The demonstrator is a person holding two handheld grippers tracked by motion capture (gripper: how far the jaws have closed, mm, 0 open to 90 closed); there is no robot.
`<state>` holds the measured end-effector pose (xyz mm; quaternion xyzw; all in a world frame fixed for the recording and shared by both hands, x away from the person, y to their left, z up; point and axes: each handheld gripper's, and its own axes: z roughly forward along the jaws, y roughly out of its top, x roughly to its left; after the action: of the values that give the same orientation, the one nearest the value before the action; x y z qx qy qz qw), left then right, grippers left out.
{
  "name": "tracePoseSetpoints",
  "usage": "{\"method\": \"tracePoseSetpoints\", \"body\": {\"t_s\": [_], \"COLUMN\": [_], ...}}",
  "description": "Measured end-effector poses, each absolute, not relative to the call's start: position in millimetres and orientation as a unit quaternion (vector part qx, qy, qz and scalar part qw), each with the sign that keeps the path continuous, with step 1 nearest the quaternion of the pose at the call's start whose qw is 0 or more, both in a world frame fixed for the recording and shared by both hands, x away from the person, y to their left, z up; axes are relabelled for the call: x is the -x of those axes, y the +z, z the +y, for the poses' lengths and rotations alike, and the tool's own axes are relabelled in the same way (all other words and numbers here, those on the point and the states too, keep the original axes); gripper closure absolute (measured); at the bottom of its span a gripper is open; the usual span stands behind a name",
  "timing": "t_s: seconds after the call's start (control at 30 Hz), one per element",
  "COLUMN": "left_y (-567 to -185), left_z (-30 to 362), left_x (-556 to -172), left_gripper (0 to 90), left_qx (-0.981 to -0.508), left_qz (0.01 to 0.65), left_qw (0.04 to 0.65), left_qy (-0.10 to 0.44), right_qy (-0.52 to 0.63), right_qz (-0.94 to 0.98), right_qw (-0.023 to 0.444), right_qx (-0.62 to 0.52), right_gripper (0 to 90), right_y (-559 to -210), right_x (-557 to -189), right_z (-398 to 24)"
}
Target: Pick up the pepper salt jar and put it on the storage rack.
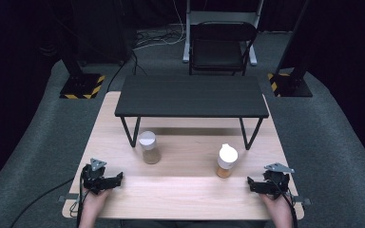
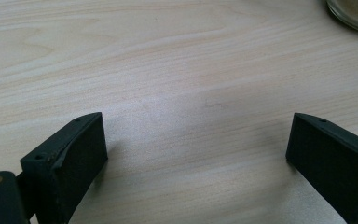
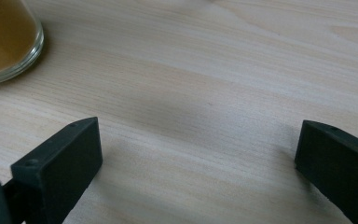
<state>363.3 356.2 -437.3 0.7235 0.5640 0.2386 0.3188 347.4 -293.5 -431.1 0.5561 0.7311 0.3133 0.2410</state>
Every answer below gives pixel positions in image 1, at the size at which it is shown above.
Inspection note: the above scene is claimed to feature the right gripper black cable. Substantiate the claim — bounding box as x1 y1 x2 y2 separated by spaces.
274 179 299 228

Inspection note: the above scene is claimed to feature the person's left hand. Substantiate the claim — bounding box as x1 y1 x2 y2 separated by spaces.
84 187 112 214

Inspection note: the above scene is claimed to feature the white metal stand frame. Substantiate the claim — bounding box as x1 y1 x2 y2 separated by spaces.
182 0 265 67

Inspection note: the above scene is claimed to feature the round-lid spice jar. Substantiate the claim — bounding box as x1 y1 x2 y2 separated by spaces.
138 130 163 165

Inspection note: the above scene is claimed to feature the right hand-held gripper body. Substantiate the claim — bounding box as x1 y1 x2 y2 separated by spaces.
261 162 296 200

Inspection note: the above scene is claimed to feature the black shelf riser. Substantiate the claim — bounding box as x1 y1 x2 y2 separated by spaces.
114 74 271 151

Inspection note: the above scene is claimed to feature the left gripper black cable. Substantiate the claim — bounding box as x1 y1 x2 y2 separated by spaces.
10 175 86 228

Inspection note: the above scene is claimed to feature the spout-lid spice jar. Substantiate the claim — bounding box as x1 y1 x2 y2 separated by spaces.
216 143 240 180

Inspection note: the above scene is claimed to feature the bundle of floor cables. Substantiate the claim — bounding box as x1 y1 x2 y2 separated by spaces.
106 0 188 93

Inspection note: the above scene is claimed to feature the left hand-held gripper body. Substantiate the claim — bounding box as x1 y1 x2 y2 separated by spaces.
80 157 109 195

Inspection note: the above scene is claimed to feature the grey table edge bracket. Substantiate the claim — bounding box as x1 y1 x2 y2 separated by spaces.
292 195 312 206
57 194 79 204

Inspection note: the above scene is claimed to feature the person's right hand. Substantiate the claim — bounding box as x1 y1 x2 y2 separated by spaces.
259 192 293 217

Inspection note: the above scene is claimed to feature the black folding chair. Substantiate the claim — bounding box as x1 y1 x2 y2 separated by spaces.
187 20 259 77

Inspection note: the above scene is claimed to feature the black stand with striped base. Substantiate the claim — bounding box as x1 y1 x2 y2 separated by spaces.
58 0 106 100
267 0 314 99

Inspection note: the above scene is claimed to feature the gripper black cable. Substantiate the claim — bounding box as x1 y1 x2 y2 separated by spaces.
10 175 86 228
274 179 299 228

